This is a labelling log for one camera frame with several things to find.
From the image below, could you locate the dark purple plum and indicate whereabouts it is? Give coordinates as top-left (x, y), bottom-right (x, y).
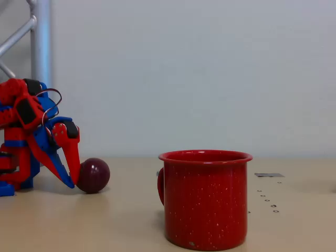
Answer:
top-left (76, 157), bottom-right (111, 194)

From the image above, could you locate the red speckled enamel mug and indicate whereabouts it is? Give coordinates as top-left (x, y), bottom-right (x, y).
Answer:
top-left (156, 149), bottom-right (254, 251)

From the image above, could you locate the grey tape patch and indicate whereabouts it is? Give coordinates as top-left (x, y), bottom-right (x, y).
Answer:
top-left (254, 172), bottom-right (286, 178)

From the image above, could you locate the red white gripper cable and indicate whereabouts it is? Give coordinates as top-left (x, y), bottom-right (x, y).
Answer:
top-left (35, 88), bottom-right (63, 127)

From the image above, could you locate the silver metal tube frame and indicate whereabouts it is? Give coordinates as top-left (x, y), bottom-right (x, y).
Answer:
top-left (0, 0), bottom-right (53, 169)

